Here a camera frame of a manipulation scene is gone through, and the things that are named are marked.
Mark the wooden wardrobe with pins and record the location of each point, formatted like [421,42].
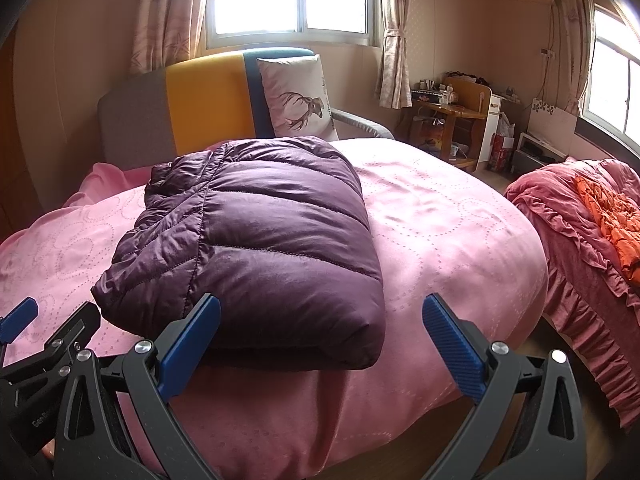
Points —
[12,150]

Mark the pink patterned curtain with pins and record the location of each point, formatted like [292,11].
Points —
[572,35]
[395,60]
[170,20]

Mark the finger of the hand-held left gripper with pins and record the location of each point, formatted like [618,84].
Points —
[75,327]
[20,315]

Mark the floral print board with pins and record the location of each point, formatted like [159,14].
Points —
[552,120]

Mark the purple puffer jacket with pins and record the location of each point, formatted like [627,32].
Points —
[260,240]

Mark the grey padded rail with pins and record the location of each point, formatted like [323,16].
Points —
[360,122]

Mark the red ruffled blanket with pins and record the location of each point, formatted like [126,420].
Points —
[565,230]

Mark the side window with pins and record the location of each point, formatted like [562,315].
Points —
[612,70]

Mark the pink bed cover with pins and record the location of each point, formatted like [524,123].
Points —
[450,240]

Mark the person's left hand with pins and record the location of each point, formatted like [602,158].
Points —
[49,451]

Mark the dark patterned box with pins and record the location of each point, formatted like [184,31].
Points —
[426,95]

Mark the white low shelf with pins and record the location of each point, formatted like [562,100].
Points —
[525,142]

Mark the white plastic bag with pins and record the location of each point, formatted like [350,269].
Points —
[505,127]

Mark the orange cloth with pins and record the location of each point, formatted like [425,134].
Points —
[610,225]

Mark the red bag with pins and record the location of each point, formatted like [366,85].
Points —
[500,155]
[430,134]

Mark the dark cloth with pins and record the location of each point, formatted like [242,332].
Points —
[467,78]

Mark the grey yellow blue headboard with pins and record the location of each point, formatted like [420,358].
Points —
[205,105]

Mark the white cabinet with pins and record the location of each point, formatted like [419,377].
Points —
[496,105]

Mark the deer print pillow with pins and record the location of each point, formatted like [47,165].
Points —
[295,95]

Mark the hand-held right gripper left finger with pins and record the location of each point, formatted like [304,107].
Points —
[190,341]

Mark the wooden desk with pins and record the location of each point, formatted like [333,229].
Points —
[465,112]

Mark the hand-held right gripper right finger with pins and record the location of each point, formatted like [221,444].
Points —
[452,345]

